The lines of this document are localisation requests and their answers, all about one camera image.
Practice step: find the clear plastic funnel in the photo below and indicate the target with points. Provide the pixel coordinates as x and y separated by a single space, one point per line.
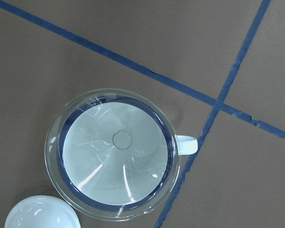
121 213

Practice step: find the white enamel mug lid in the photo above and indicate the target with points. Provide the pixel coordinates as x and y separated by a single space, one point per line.
42 211

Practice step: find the white enamel mug blue rim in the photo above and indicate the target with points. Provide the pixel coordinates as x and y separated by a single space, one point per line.
186 145

